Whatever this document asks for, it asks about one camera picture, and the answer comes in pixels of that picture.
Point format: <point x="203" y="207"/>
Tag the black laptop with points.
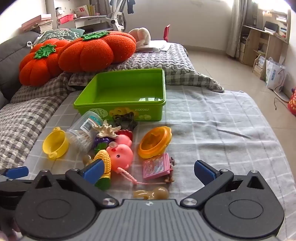
<point x="270" y="26"/>

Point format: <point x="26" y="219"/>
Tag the red chair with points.
<point x="166" y="32"/>

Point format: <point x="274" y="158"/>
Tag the dark hair claw clip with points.
<point x="124" y="120"/>

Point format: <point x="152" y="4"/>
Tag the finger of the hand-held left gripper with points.
<point x="17" y="172"/>

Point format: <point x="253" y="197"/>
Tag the orange toy pot lid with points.
<point x="148" y="150"/>

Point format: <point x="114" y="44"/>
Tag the grey checkered blanket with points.
<point x="20" y="115"/>

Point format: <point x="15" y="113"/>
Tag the purple toy grapes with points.
<point x="101" y="141"/>

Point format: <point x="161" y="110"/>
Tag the wooden desk shelf unit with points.
<point x="254" y="46"/>

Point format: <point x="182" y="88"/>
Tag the red toy tart mould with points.
<point x="124" y="133"/>

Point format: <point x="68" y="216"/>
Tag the pink pig toy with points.
<point x="120" y="155"/>

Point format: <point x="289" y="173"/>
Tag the clear cotton swab jar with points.
<point x="79" y="136"/>

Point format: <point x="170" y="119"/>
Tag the white office chair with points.
<point x="116" y="16"/>

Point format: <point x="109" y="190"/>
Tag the orange pumpkin cushion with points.
<point x="34" y="67"/>
<point x="92" y="53"/>

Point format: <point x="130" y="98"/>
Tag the pink toy book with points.
<point x="155" y="166"/>

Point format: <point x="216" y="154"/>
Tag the green plastic storage box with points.
<point x="120" y="85"/>

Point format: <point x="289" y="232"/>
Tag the white folded paper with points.
<point x="155" y="45"/>

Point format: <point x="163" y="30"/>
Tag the grey quilted blanket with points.
<point x="161" y="60"/>

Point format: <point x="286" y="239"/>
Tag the teal patterned pillow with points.
<point x="64" y="34"/>

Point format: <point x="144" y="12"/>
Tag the small brown figurine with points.
<point x="170" y="176"/>

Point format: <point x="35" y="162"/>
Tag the grey curtain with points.
<point x="235" y="27"/>

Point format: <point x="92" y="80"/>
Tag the stack of books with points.
<point x="39" y="23"/>

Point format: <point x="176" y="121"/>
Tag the white desk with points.
<point x="92" y="20"/>

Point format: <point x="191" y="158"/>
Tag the row of books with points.
<point x="86" y="10"/>

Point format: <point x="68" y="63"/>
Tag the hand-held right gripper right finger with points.
<point x="204" y="172"/>

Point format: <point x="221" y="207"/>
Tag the white and pink plush toy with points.
<point x="141" y="34"/>

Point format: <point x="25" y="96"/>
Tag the dark hanging clothes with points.
<point x="130" y="7"/>

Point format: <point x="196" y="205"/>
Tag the grey sofa backrest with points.
<point x="9" y="58"/>

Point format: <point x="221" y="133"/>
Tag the red bag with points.
<point x="292" y="102"/>

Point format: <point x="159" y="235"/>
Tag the yellow toy pot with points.
<point x="55" y="141"/>

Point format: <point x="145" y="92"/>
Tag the yellow toy corn cob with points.
<point x="103" y="158"/>

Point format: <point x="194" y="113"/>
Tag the white shopping bag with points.
<point x="274" y="76"/>

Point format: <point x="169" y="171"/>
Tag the amber rubber toy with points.
<point x="159" y="193"/>
<point x="87" y="160"/>

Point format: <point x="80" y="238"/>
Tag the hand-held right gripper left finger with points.
<point x="93" y="170"/>

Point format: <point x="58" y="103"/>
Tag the pink plastic basket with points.
<point x="66" y="19"/>

